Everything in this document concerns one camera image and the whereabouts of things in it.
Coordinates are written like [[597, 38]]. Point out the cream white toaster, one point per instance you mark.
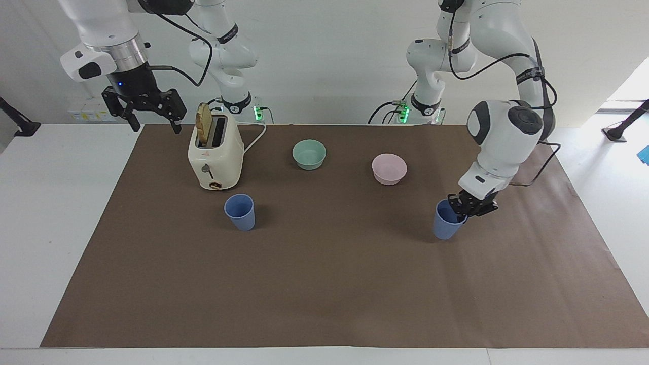
[[215, 162]]

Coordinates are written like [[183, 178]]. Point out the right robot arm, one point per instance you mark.
[[104, 23]]

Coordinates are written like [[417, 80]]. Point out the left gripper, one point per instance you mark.
[[481, 203]]

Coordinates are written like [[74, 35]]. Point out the toast slice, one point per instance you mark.
[[202, 124]]

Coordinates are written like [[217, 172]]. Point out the black stand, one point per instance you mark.
[[23, 126], [621, 129]]

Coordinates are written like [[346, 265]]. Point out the white wall socket strip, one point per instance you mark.
[[91, 111]]

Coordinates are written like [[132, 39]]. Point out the blue plastic cup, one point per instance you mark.
[[446, 225], [240, 213]]

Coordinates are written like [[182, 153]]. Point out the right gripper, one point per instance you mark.
[[136, 81]]

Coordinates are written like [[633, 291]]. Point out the pink bowl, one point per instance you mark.
[[389, 170]]

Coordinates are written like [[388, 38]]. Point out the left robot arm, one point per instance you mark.
[[499, 137]]

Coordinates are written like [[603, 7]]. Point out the green bowl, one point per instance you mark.
[[309, 154]]

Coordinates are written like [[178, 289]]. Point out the blue object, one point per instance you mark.
[[645, 154]]

